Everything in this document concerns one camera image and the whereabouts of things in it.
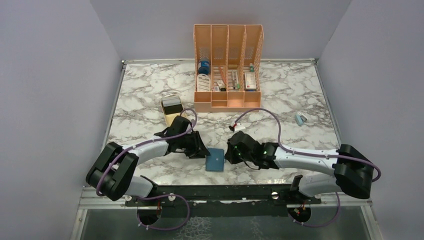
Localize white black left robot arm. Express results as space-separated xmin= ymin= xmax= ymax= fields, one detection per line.
xmin=85 ymin=116 xmax=211 ymax=206

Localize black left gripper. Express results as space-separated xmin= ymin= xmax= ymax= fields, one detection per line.
xmin=177 ymin=131 xmax=211 ymax=159

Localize small white red packet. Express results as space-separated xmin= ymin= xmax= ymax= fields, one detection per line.
xmin=212 ymin=86 xmax=221 ymax=92

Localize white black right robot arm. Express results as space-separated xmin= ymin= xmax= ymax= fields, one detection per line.
xmin=224 ymin=131 xmax=376 ymax=204

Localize pens in organizer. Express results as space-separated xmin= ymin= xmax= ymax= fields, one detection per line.
xmin=230 ymin=70 xmax=240 ymax=91

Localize black credit card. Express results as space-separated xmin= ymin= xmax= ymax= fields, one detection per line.
xmin=163 ymin=104 xmax=184 ymax=116

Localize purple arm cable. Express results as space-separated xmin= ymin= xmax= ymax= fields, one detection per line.
xmin=95 ymin=108 xmax=199 ymax=232
xmin=229 ymin=107 xmax=382 ymax=229

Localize silver credit card in tray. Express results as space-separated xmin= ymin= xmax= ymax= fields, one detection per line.
xmin=161 ymin=95 xmax=181 ymax=107

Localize light blue small clip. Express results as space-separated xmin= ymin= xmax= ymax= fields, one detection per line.
xmin=294 ymin=111 xmax=308 ymax=126

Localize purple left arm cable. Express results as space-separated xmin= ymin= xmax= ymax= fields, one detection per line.
xmin=95 ymin=108 xmax=199 ymax=232

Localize blue tape roll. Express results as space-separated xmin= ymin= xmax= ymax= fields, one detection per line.
xmin=197 ymin=59 xmax=211 ymax=75

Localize beige oval tray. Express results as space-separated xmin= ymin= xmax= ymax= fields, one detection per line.
xmin=160 ymin=95 xmax=184 ymax=127

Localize white red box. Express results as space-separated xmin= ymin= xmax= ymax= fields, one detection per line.
xmin=244 ymin=72 xmax=257 ymax=92

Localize orange desk file organizer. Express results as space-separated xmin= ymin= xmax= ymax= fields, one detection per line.
xmin=193 ymin=24 xmax=264 ymax=113

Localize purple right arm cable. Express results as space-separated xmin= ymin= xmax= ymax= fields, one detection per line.
xmin=229 ymin=107 xmax=382 ymax=229

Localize teal leather card holder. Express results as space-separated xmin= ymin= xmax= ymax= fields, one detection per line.
xmin=205 ymin=147 xmax=225 ymax=172

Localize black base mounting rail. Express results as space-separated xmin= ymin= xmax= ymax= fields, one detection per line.
xmin=125 ymin=184 xmax=321 ymax=218

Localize white rounded label card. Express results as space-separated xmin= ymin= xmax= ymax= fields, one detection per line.
xmin=196 ymin=73 xmax=211 ymax=92

